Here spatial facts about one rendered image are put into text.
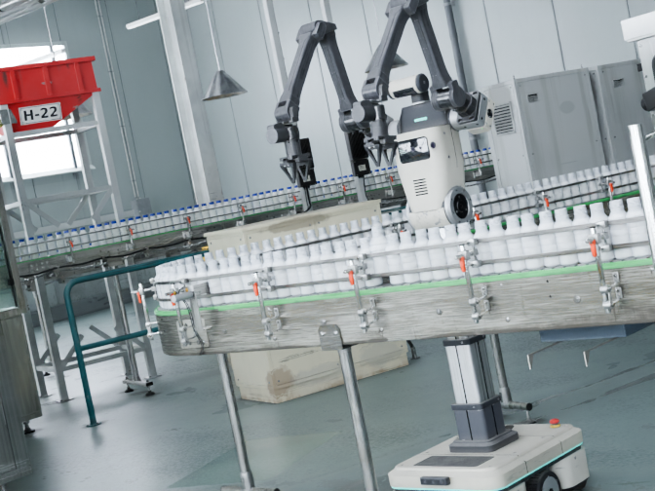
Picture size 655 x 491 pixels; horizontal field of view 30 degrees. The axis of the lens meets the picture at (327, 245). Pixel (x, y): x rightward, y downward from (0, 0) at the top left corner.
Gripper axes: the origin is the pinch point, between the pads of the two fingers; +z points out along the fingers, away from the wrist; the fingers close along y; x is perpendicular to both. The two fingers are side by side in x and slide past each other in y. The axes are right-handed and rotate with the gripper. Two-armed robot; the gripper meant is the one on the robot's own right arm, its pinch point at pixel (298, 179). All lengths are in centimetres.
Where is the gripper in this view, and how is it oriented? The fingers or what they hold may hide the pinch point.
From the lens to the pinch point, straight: 444.3
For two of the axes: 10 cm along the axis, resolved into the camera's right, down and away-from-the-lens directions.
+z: 1.9, 9.8, 0.6
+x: 7.3, -1.0, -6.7
